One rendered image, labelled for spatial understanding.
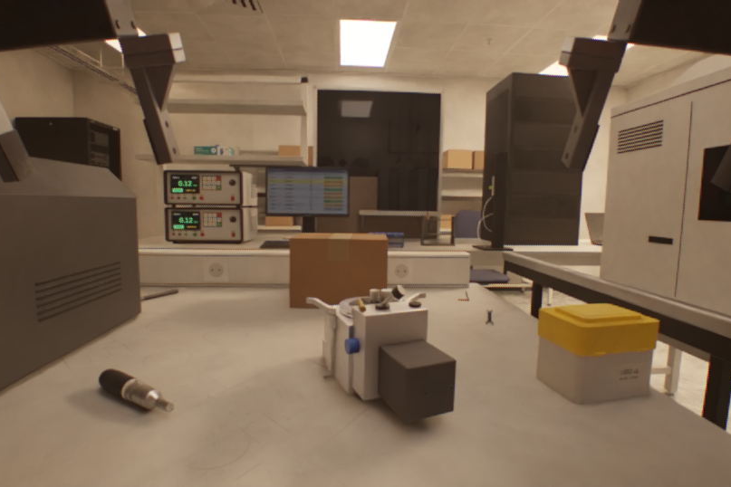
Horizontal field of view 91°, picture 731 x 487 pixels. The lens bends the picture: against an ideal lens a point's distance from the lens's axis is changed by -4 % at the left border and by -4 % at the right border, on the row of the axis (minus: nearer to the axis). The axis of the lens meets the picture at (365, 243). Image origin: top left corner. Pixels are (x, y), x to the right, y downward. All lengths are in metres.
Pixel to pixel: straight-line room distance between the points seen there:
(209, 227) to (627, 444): 2.16
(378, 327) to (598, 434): 0.26
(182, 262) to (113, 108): 4.77
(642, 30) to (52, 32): 0.43
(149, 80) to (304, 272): 0.59
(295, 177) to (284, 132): 2.77
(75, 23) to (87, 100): 5.66
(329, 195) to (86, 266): 1.73
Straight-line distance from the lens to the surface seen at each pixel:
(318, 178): 2.32
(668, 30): 0.37
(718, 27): 0.38
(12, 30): 0.39
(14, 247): 0.63
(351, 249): 0.85
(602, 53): 0.36
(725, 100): 1.11
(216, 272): 1.13
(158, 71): 0.37
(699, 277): 1.11
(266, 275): 1.10
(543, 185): 2.60
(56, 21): 0.38
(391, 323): 0.45
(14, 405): 0.61
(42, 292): 0.67
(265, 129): 5.12
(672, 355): 3.00
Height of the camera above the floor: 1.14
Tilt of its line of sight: 6 degrees down
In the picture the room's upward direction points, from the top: 1 degrees clockwise
